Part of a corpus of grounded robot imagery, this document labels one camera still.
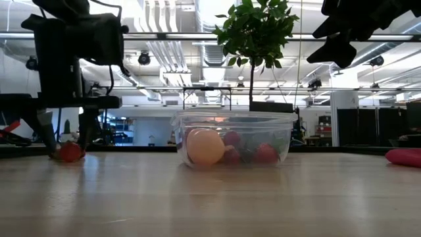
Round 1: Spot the blue storage shelf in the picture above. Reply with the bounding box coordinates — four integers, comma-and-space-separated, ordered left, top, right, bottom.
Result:
101, 117, 136, 145

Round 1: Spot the green plant in black pot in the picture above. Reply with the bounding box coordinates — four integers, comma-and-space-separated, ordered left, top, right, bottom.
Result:
212, 0, 301, 113

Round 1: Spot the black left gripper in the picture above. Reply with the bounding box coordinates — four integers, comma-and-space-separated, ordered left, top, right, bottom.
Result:
0, 13, 125, 157

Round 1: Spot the clear plastic tupperware container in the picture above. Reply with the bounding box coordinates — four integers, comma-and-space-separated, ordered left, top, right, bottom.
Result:
170, 109, 299, 171

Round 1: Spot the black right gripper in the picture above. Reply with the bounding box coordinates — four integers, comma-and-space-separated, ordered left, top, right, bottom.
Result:
307, 0, 412, 69

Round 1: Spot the orange pink toy peach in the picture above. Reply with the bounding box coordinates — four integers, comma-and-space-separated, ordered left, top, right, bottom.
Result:
186, 127, 226, 167

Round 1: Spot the black office partition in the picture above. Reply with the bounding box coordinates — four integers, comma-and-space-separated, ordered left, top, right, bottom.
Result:
337, 107, 407, 148

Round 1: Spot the long grey ceiling beam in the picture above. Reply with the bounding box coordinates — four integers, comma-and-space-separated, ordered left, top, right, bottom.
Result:
0, 31, 421, 42

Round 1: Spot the black ceiling spotlight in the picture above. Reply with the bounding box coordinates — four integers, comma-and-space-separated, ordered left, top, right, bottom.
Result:
137, 51, 151, 66
369, 55, 385, 68
25, 55, 39, 71

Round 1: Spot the red cloth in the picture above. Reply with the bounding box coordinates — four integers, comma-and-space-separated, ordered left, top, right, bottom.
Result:
384, 147, 421, 168

